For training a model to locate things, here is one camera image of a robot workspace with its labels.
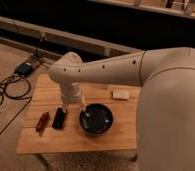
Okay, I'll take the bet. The red small object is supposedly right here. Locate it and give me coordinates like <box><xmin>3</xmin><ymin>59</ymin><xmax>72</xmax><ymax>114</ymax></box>
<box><xmin>36</xmin><ymin>112</ymin><xmax>49</xmax><ymax>132</ymax></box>

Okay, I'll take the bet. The dark power adapter box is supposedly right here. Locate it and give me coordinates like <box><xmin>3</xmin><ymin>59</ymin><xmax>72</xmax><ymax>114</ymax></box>
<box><xmin>15</xmin><ymin>62</ymin><xmax>33</xmax><ymax>76</ymax></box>

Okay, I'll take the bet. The wooden slatted table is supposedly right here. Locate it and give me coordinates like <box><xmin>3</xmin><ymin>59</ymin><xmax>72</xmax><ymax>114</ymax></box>
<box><xmin>16</xmin><ymin>74</ymin><xmax>140</xmax><ymax>154</ymax></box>

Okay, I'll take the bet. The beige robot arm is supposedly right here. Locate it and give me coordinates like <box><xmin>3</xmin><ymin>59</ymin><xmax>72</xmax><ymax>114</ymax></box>
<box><xmin>48</xmin><ymin>47</ymin><xmax>195</xmax><ymax>171</ymax></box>

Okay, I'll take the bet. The beige sponge block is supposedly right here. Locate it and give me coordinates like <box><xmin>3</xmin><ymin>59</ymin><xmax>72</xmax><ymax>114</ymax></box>
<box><xmin>112</xmin><ymin>89</ymin><xmax>130</xmax><ymax>100</ymax></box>

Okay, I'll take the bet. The black rectangular block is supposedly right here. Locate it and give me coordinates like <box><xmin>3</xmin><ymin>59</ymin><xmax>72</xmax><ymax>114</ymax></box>
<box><xmin>52</xmin><ymin>108</ymin><xmax>66</xmax><ymax>129</ymax></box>

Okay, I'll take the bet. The long wooden beam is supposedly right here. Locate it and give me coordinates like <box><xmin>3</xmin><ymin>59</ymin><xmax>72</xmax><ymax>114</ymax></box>
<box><xmin>0</xmin><ymin>16</ymin><xmax>139</xmax><ymax>57</ymax></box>

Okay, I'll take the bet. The black round bowl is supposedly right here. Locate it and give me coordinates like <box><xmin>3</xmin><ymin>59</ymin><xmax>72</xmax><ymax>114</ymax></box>
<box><xmin>79</xmin><ymin>103</ymin><xmax>113</xmax><ymax>135</ymax></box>

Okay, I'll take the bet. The beige cylindrical gripper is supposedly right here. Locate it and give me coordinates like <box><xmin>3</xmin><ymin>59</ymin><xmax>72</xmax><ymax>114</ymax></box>
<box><xmin>60</xmin><ymin>83</ymin><xmax>86</xmax><ymax>112</ymax></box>

